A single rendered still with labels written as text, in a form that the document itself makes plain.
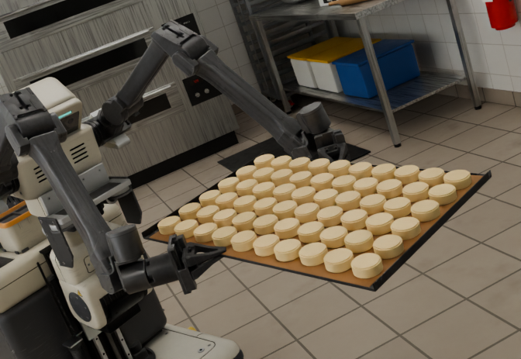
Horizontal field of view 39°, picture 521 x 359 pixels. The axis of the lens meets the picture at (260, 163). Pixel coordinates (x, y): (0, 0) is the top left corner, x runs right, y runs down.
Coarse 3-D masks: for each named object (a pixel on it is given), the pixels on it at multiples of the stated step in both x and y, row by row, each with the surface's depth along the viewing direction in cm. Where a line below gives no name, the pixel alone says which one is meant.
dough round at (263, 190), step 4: (260, 184) 159; (264, 184) 159; (268, 184) 158; (272, 184) 158; (256, 188) 158; (260, 188) 157; (264, 188) 156; (268, 188) 156; (272, 188) 156; (256, 192) 156; (260, 192) 156; (264, 192) 156; (268, 192) 156; (272, 192) 156; (256, 196) 157; (260, 196) 156; (264, 196) 156; (268, 196) 156
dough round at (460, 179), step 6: (450, 174) 138; (456, 174) 138; (462, 174) 137; (468, 174) 137; (444, 180) 138; (450, 180) 136; (456, 180) 136; (462, 180) 136; (468, 180) 136; (456, 186) 136; (462, 186) 136
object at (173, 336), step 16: (160, 336) 267; (176, 336) 263; (192, 336) 259; (208, 336) 256; (160, 352) 256; (176, 352) 252; (192, 352) 249; (208, 352) 246; (224, 352) 245; (240, 352) 249
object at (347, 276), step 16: (480, 176) 139; (464, 192) 135; (448, 208) 131; (432, 224) 127; (192, 240) 147; (320, 240) 133; (416, 240) 124; (240, 256) 136; (256, 256) 134; (272, 256) 132; (400, 256) 120; (304, 272) 124; (320, 272) 123; (352, 272) 120; (384, 272) 117
